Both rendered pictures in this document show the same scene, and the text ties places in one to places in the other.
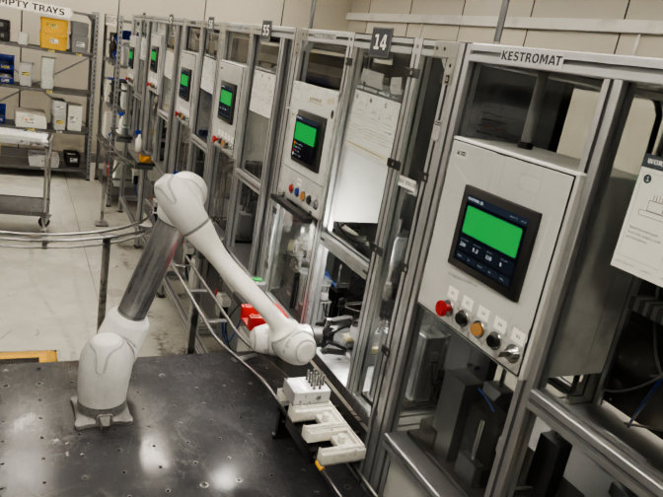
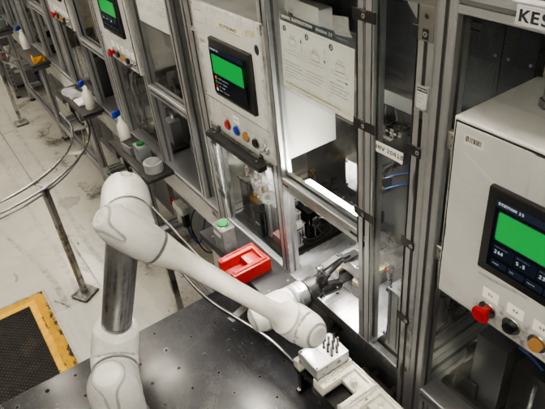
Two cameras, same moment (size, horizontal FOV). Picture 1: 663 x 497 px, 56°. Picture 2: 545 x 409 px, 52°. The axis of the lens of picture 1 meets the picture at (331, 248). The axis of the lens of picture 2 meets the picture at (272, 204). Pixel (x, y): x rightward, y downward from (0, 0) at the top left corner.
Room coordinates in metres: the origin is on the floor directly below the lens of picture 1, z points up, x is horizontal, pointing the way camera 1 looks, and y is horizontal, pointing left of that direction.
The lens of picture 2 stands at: (0.67, 0.16, 2.31)
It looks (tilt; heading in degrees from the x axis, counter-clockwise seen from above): 35 degrees down; 357
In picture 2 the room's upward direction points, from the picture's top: 6 degrees counter-clockwise
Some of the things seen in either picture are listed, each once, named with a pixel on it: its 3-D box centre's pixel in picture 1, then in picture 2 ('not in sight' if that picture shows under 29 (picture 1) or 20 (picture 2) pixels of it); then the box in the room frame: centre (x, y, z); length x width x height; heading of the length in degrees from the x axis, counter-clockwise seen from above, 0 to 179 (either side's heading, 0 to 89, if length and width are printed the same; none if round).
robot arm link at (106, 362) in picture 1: (105, 366); (115, 392); (1.83, 0.67, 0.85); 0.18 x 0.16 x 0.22; 9
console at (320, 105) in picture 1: (332, 149); (260, 71); (2.45, 0.06, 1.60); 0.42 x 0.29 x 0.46; 28
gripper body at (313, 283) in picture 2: (321, 336); (315, 285); (2.02, -0.02, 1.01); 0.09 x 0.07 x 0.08; 118
